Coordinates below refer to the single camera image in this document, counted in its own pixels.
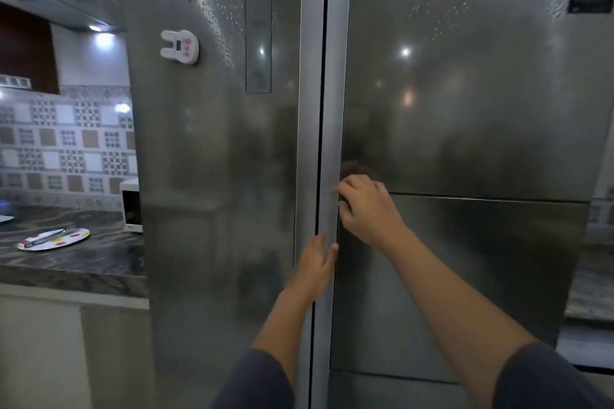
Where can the white microwave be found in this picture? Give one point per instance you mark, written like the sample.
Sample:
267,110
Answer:
130,207

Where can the person's right forearm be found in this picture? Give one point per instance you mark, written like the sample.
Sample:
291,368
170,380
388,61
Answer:
460,322

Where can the light lower kitchen cabinet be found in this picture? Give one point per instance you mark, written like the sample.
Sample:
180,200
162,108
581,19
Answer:
48,356

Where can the person's right hand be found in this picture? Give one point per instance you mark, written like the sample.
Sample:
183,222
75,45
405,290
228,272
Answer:
369,209

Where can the silver refrigerator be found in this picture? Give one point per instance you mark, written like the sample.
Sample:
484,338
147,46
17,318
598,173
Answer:
216,159

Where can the dark brown upper cabinet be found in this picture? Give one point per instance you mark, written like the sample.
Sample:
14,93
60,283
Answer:
24,54

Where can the polka dot plate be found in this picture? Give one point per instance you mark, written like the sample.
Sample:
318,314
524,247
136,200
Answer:
72,236

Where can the metal tongs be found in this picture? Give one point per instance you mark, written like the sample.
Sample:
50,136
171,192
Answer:
48,237

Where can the person's left hand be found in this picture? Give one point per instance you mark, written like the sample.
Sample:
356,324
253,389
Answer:
314,265

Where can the white rabbit magnet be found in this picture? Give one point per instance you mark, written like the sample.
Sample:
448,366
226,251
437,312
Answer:
184,47

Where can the person's left forearm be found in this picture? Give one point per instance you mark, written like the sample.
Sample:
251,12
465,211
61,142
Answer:
278,332

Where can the grey range hood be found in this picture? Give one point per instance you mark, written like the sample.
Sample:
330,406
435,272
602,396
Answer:
57,6

